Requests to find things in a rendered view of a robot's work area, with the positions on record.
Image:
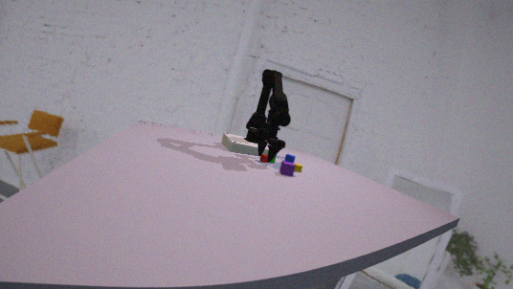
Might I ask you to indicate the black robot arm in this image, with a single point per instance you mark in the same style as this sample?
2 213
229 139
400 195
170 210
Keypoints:
278 114

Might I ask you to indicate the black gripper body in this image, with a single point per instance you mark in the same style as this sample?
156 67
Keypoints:
273 140

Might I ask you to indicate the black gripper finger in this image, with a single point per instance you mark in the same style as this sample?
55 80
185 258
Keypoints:
261 146
273 151

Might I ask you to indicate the blue block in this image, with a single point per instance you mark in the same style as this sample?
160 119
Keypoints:
289 158

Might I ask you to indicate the red block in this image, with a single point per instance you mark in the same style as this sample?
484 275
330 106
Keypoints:
264 158

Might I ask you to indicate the purple block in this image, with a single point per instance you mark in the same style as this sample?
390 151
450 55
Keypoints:
287 168

